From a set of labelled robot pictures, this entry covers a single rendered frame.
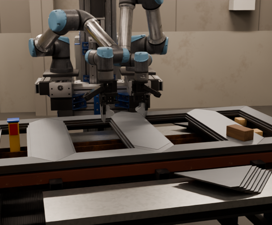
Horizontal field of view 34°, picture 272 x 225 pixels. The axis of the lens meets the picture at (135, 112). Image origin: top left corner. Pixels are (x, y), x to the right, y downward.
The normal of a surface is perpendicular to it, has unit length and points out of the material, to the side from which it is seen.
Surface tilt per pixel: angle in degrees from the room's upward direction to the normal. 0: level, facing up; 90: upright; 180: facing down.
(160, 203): 0
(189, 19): 90
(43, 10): 90
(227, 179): 0
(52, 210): 0
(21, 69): 90
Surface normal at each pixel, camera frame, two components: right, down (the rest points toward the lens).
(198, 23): 0.11, 0.23
